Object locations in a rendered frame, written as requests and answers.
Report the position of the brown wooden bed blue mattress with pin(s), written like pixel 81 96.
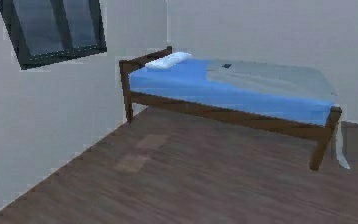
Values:
pixel 193 83

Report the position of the white pillow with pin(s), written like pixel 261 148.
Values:
pixel 168 60

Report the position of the small dark flat object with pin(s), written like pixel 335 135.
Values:
pixel 226 66

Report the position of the grey blanket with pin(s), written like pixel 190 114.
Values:
pixel 273 80

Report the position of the black framed window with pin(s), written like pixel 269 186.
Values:
pixel 53 26

